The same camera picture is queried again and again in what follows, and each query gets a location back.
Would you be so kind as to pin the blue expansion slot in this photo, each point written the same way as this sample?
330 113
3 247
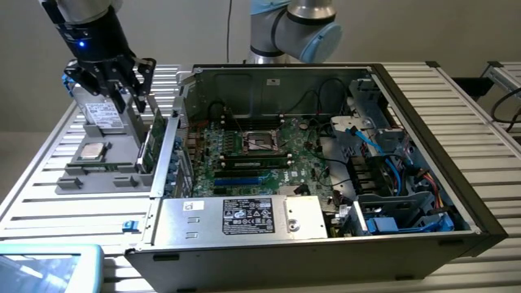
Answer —
237 181

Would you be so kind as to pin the grey drive bay bracket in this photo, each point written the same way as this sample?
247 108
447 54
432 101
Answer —
399 207

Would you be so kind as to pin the blue drive caddy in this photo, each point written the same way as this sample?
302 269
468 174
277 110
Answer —
383 226

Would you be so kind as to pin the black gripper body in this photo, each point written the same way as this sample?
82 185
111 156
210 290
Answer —
99 42

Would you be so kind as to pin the light blue tray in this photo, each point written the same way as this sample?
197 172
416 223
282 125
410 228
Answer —
37 268

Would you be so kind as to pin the silver power supply unit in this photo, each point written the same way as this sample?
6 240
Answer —
203 226

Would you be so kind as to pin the silver hard disk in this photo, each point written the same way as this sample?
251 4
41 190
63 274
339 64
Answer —
102 117

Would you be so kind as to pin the installed RAM stick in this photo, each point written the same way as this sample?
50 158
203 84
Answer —
257 164

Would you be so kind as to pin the green RAM stick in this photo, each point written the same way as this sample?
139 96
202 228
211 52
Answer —
102 166

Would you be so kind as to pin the open black PC case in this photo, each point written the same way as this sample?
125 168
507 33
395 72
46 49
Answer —
286 265

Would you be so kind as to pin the green motherboard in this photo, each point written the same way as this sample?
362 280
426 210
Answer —
302 152

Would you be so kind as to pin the silver CPU chip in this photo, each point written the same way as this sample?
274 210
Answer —
95 151

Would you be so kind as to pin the grey parts rack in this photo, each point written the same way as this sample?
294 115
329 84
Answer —
102 183

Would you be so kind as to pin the CPU socket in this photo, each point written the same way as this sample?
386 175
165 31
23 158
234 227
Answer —
261 142

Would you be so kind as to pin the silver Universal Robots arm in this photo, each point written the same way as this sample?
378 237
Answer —
286 33

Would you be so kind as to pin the small blue clip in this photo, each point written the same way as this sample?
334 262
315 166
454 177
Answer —
129 226

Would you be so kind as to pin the green graphics card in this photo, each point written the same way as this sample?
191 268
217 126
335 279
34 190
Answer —
153 143

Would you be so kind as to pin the silver disk bay cage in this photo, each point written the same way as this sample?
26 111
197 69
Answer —
367 122

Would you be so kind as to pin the aluminium frame profile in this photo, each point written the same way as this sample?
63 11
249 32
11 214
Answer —
503 73

